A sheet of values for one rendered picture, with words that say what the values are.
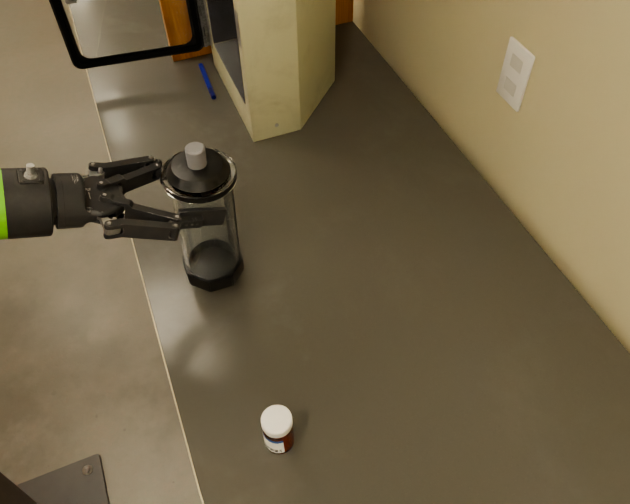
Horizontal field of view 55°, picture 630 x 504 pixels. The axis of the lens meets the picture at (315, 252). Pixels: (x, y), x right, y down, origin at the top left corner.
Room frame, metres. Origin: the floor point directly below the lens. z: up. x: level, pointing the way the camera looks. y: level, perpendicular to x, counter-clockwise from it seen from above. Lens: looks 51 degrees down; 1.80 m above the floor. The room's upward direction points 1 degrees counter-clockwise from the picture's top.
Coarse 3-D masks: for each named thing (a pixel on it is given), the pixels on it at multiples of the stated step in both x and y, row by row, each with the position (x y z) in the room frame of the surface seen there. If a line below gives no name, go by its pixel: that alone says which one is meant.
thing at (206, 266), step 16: (176, 192) 0.60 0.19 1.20; (208, 192) 0.60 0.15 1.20; (176, 208) 0.61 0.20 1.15; (224, 224) 0.61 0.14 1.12; (192, 240) 0.60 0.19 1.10; (208, 240) 0.60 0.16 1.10; (224, 240) 0.61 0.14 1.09; (192, 256) 0.60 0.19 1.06; (208, 256) 0.60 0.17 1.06; (224, 256) 0.61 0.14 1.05; (192, 272) 0.61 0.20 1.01; (208, 272) 0.60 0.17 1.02; (224, 272) 0.60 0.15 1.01
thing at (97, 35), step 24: (96, 0) 1.24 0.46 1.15; (120, 0) 1.26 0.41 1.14; (144, 0) 1.27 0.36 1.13; (168, 0) 1.28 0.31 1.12; (72, 24) 1.23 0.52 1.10; (96, 24) 1.24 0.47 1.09; (120, 24) 1.25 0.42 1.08; (144, 24) 1.27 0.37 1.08; (168, 24) 1.28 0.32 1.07; (96, 48) 1.24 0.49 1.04; (120, 48) 1.25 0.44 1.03; (144, 48) 1.26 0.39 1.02
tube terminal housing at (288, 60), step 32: (256, 0) 1.03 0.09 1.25; (288, 0) 1.05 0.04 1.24; (320, 0) 1.16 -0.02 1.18; (256, 32) 1.02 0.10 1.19; (288, 32) 1.05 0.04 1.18; (320, 32) 1.15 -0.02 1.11; (256, 64) 1.02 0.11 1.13; (288, 64) 1.04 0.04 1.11; (320, 64) 1.15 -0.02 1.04; (256, 96) 1.02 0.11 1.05; (288, 96) 1.04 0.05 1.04; (320, 96) 1.15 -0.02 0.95; (256, 128) 1.02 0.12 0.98; (288, 128) 1.04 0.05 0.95
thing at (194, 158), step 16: (192, 144) 0.65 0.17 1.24; (176, 160) 0.65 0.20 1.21; (192, 160) 0.63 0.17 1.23; (208, 160) 0.65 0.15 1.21; (224, 160) 0.66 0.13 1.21; (176, 176) 0.62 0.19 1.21; (192, 176) 0.62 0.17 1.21; (208, 176) 0.62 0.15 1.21; (224, 176) 0.63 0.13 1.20; (192, 192) 0.60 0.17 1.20
